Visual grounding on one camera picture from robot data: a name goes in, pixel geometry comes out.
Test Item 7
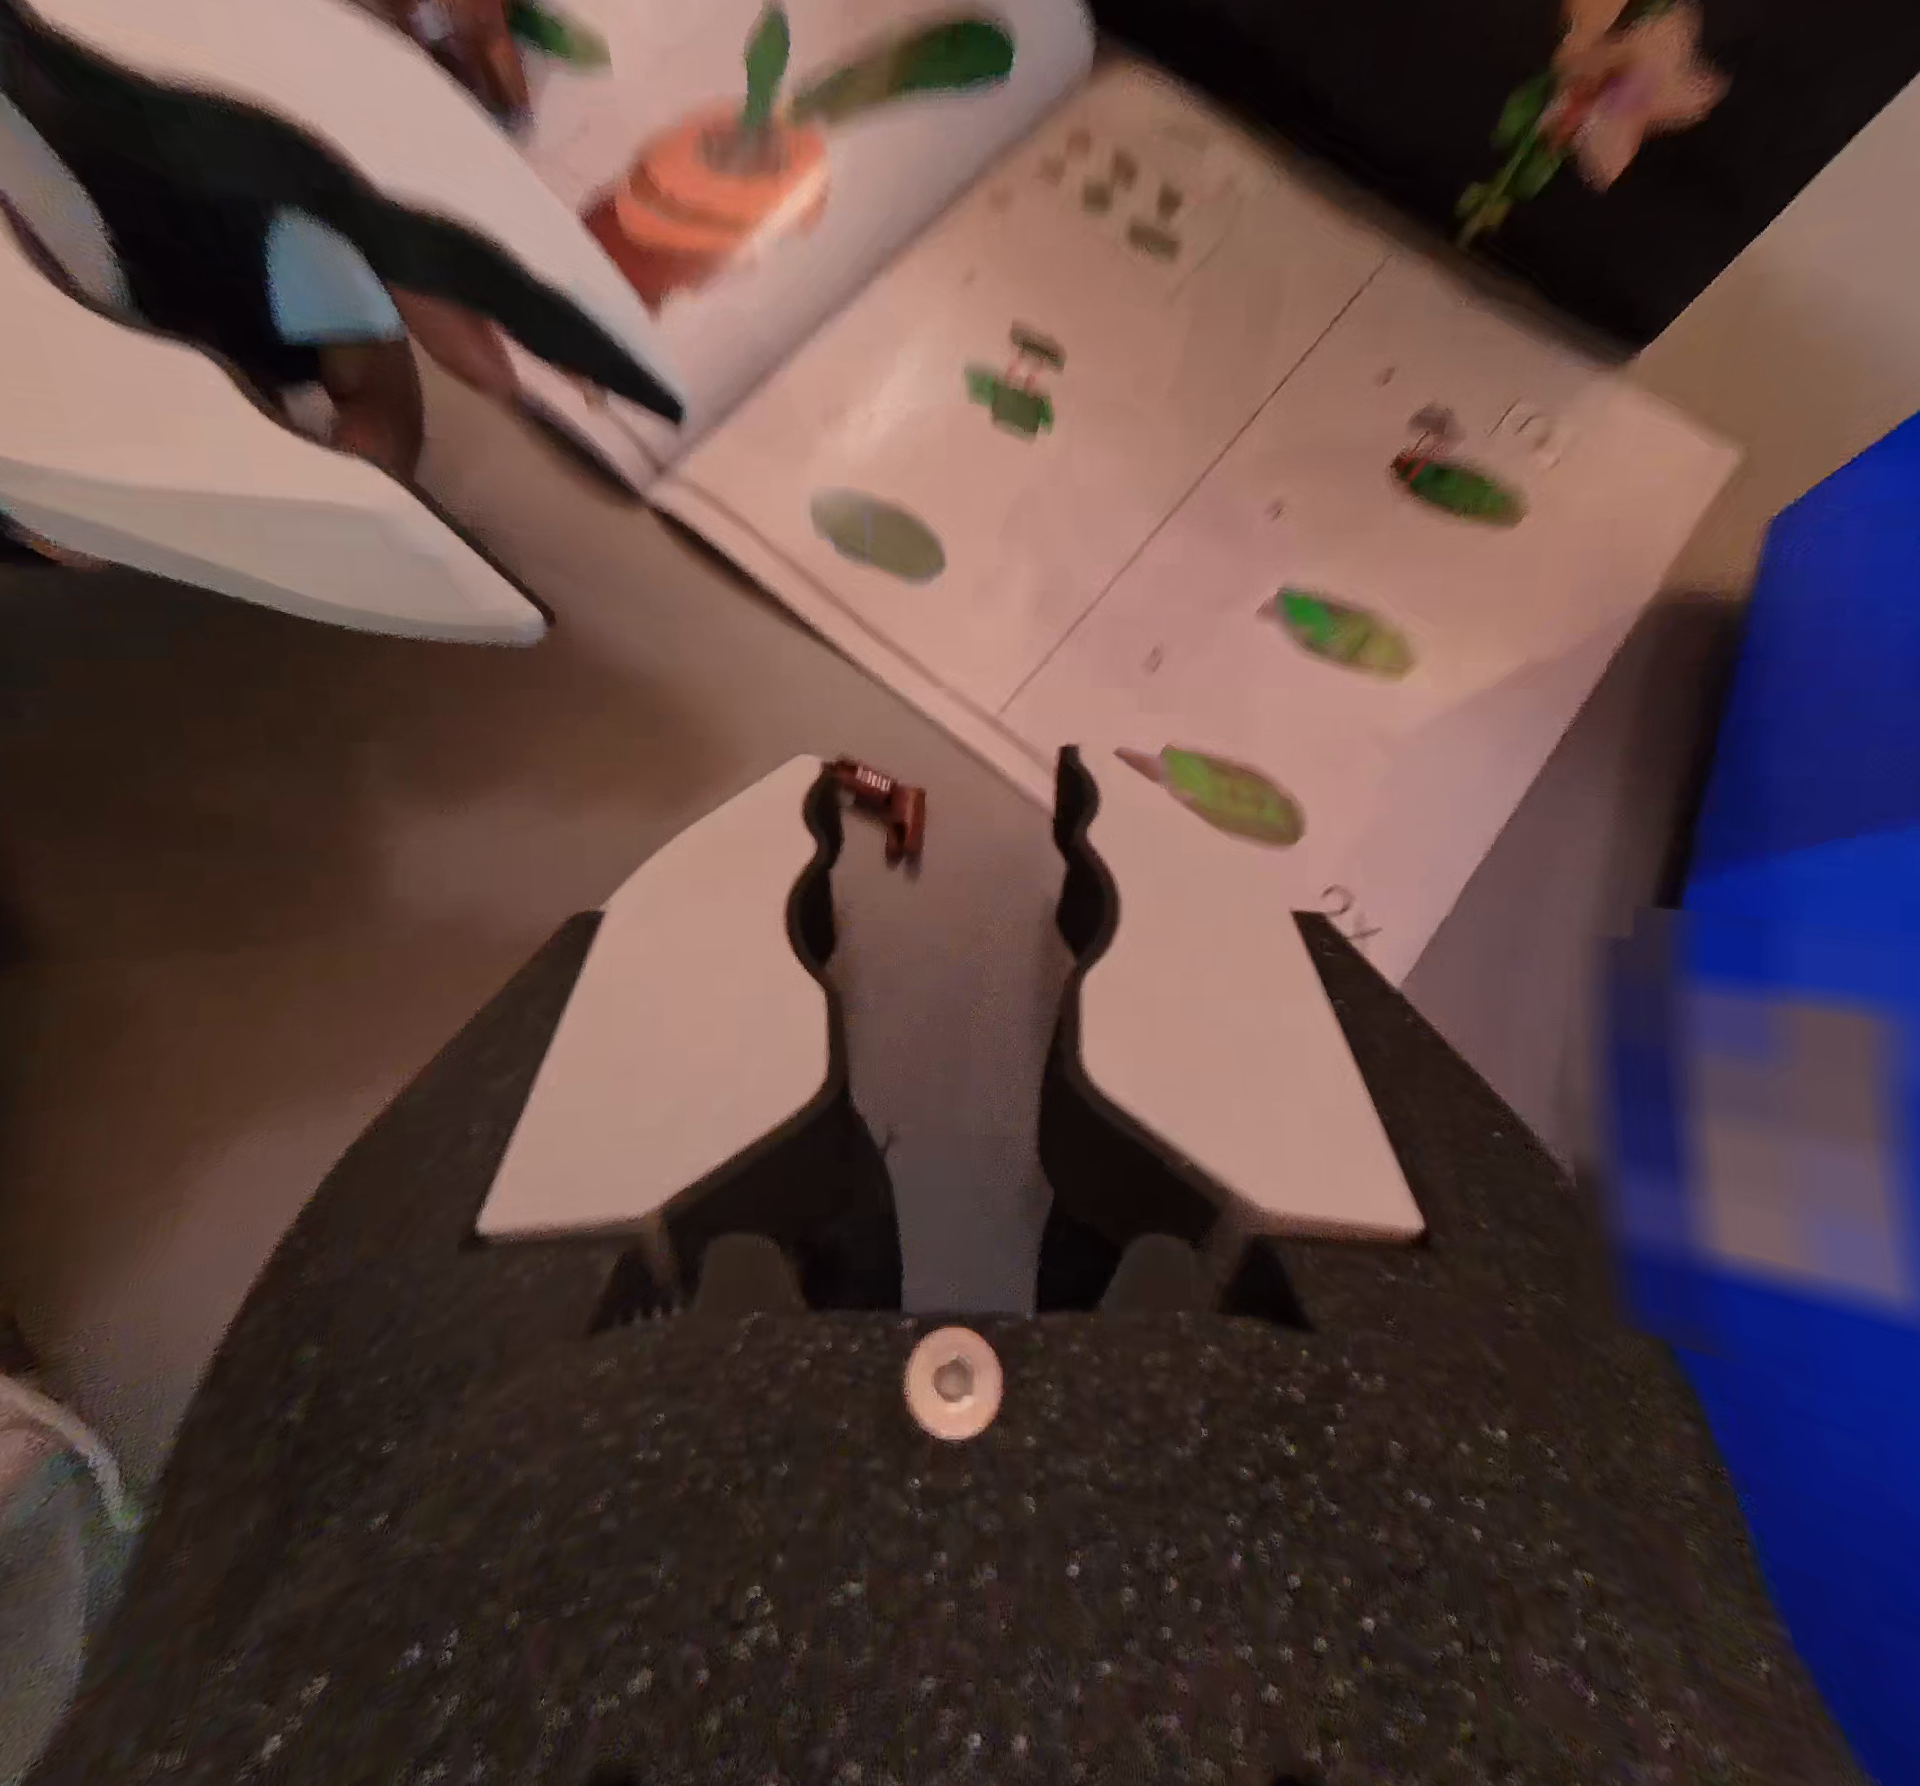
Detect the blue plastic bin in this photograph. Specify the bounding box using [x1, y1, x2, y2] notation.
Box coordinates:
[1591, 417, 1920, 1786]

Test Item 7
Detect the person's left hand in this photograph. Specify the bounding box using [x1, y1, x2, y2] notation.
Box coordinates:
[314, 292, 519, 480]

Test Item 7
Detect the black orchid picture box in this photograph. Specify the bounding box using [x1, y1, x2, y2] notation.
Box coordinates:
[864, 0, 1920, 346]

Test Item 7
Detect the white instruction booklet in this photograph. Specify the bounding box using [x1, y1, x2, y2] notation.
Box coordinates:
[251, 0, 1743, 988]

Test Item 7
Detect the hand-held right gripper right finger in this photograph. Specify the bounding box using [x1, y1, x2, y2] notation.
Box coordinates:
[1033, 740, 1427, 1243]

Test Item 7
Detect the small brown toy brick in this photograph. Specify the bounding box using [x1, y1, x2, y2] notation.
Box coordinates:
[828, 758, 928, 869]

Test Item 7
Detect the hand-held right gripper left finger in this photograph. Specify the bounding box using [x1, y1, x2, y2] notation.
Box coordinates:
[474, 753, 901, 1237]

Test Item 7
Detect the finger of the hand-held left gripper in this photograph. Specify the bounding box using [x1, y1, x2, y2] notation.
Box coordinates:
[0, 0, 694, 424]
[0, 214, 552, 648]

